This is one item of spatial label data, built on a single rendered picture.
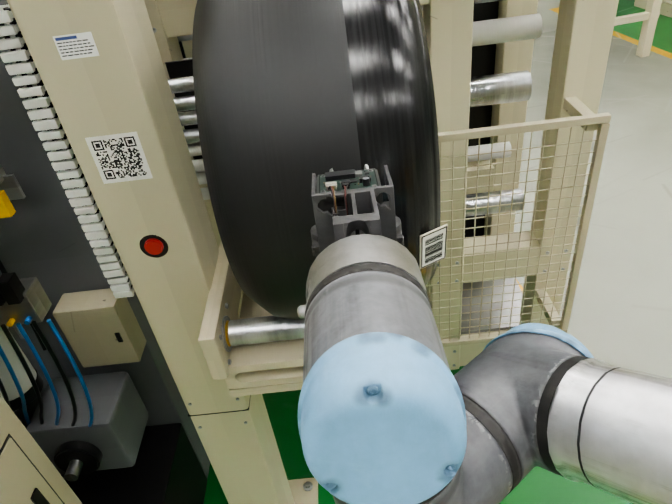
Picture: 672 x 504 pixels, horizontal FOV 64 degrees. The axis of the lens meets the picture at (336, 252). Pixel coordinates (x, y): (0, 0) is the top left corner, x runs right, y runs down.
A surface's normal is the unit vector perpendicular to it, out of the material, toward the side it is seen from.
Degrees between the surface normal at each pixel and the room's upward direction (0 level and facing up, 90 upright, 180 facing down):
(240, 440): 90
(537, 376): 32
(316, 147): 66
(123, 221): 90
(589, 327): 0
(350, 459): 78
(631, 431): 46
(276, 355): 0
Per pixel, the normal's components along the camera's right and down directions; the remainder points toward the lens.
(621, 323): -0.11, -0.80
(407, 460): 0.01, 0.41
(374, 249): 0.11, -0.87
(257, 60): -0.05, -0.13
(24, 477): 0.99, -0.11
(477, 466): 0.32, -0.36
